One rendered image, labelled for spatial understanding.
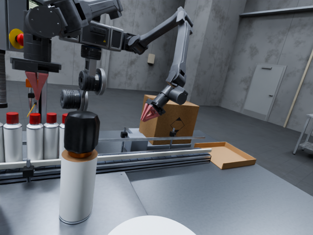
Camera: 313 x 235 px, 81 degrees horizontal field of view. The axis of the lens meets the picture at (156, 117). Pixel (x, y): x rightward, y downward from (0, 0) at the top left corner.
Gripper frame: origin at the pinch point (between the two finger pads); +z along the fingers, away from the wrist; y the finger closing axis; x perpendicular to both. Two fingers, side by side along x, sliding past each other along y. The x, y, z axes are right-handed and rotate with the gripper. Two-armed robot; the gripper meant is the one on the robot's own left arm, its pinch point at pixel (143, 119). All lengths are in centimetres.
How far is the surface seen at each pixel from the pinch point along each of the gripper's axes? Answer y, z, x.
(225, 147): -12, -31, 76
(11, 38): -2, 11, -52
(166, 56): -811, -400, 305
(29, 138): -0.8, 33.2, -28.3
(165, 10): -794, -523, 136
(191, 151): 2.7, -6.2, 34.8
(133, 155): 1.7, 15.3, 8.3
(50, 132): -1.2, 27.8, -24.5
